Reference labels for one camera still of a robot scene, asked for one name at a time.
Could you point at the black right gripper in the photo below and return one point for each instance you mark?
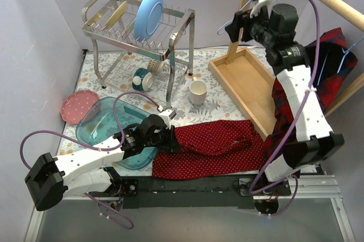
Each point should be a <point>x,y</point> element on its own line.
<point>239,26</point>

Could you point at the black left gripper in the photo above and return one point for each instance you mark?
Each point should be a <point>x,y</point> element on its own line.
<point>168,137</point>

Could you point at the red polka dot cloth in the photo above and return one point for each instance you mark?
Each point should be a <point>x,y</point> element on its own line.
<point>210,149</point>

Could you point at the red plaid skirt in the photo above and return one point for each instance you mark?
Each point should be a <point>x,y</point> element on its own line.
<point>332,77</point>

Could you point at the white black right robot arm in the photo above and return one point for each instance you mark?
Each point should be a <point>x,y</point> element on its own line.
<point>284,53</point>

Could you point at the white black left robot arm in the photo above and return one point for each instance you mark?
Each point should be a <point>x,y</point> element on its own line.
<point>53,178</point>

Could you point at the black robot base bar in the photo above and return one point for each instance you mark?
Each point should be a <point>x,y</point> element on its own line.
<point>150,192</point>

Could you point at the clear blue glass tray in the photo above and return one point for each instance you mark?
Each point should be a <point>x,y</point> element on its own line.
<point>99,124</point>

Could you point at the floral tablecloth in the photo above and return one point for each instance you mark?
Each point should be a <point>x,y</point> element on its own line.
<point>217,106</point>

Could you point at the white ceramic mug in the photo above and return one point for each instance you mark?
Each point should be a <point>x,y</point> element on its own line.
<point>197,91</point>

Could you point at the patterned cup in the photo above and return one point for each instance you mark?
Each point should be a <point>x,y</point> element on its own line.
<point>155,66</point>

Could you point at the pink polka dot plate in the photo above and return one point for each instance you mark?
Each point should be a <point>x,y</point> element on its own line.
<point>80,106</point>

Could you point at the steel dish rack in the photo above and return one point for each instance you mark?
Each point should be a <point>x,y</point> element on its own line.
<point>161,45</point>

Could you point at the light blue plate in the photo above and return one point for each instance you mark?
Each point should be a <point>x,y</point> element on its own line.
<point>148,19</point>

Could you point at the cream yellow plate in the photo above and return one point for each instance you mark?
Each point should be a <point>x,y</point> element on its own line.
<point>115,16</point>

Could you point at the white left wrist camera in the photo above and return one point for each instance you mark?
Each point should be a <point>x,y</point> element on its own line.
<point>167,115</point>

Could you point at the wooden clothes rack frame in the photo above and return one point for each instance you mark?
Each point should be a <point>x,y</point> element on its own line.
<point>247,81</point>

